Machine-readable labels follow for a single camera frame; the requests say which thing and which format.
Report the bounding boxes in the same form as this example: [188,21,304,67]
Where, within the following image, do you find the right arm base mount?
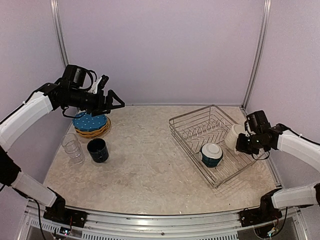
[238,207,283,227]

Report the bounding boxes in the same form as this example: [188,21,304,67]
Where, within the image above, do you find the white mug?
[224,124,246,153]

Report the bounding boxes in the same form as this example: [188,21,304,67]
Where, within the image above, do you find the right aluminium frame post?
[241,0,272,111]

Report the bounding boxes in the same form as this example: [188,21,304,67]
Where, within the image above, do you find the front aluminium rail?
[16,200,311,240]

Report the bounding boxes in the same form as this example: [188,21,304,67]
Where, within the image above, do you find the teal white bowl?
[199,142,224,168]

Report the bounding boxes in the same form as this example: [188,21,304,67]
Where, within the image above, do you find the dark blue mug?
[87,138,109,163]

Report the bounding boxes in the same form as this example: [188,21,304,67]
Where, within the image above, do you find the yellow dotted plate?
[75,118,111,137]
[75,121,111,139]

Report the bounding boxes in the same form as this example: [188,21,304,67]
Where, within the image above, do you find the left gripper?
[63,87,125,117]

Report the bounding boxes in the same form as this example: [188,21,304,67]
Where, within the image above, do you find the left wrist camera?
[88,75,109,94]

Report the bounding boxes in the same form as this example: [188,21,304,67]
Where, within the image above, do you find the aluminium frame post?
[241,0,272,111]
[49,0,69,67]

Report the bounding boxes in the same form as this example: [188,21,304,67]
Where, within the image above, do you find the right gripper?
[237,132,268,155]

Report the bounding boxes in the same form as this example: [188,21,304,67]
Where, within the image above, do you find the blue dotted plate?
[72,112,108,132]

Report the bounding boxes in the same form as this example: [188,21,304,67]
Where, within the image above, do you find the wire dish rack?
[169,105,256,189]

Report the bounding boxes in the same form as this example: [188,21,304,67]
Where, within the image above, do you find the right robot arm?
[235,110,320,227]

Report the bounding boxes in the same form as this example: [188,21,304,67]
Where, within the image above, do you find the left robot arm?
[0,64,125,223]

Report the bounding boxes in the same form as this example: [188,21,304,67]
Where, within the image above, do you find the clear glass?
[61,133,82,158]
[65,144,85,164]

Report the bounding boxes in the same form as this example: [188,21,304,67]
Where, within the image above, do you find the clear glass front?
[61,133,82,158]

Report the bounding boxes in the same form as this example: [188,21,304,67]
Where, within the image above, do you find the left aluminium frame post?
[49,0,69,67]

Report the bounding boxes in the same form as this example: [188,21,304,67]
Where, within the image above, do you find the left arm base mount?
[43,205,88,228]

